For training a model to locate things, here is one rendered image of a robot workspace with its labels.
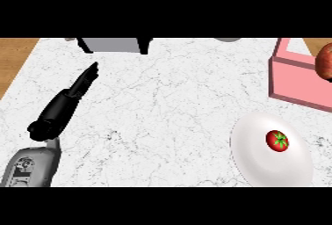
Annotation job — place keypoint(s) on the grey round object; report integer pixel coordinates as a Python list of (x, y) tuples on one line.
[(228, 39)]

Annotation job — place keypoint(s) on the grey and black appliance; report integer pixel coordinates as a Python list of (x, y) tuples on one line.
[(113, 45)]

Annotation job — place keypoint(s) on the red tomato with green stem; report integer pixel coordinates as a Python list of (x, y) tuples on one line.
[(277, 141)]

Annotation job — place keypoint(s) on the pink open box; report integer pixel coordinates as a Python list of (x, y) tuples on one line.
[(299, 85)]

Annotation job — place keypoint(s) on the red apple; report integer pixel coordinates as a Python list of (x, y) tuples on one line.
[(325, 63)]

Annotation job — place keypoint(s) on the white oval plate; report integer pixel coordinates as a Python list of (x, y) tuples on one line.
[(268, 164)]

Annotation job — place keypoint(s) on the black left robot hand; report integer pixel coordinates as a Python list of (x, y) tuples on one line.
[(60, 112)]

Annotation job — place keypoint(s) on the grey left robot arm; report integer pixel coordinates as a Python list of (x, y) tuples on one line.
[(32, 167)]

